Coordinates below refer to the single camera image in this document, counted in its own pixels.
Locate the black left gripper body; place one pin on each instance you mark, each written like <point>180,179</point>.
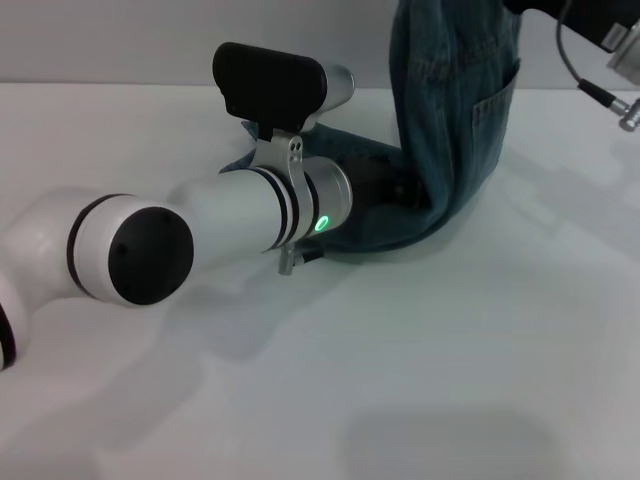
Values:
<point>385,182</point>

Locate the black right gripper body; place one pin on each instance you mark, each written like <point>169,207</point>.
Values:
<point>575,20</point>

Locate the blue denim shorts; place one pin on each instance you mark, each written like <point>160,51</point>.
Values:
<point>450,125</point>

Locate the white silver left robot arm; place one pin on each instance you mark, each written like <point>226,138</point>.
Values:
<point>225,210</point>

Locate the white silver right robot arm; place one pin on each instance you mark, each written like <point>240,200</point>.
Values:
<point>627,62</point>

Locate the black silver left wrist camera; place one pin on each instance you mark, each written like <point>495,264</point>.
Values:
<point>265,80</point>

